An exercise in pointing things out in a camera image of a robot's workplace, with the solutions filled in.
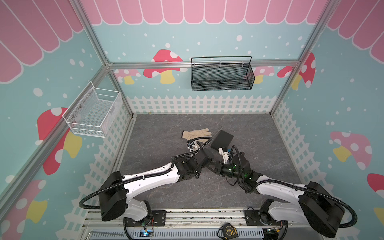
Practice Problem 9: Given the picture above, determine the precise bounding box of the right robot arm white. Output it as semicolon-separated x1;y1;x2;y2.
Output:
208;146;358;238

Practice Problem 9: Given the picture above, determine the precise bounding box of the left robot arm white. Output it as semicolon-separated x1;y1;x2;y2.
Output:
79;145;213;222

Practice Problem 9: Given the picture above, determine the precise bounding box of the beige knit work glove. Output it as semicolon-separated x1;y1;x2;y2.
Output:
182;128;212;141

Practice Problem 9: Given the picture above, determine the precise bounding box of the black flat box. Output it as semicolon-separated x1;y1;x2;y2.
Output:
211;130;234;151

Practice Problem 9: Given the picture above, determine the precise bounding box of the yellow black tape measure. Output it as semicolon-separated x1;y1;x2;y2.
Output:
217;223;239;240

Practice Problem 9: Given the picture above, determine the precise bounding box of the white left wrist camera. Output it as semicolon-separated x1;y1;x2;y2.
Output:
187;140;200;152

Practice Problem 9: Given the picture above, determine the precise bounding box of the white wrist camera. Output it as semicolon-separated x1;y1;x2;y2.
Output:
187;140;200;152
219;147;229;157

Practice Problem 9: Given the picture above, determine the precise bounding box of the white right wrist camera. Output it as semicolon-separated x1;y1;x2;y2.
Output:
219;147;229;157

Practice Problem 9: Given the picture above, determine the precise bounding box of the black mesh wall basket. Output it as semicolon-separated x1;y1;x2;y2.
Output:
191;56;256;92

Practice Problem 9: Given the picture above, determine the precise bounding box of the white wire wall basket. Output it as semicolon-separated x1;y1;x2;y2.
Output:
63;82;123;138

